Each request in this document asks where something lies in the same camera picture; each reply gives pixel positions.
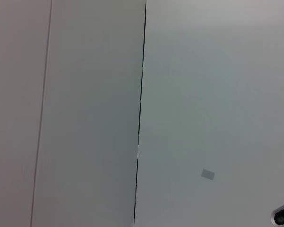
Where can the small grey sticker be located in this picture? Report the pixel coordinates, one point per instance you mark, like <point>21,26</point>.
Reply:
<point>208,174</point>

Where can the silver rimmed black device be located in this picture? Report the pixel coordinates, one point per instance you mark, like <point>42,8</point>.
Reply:
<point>283,216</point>

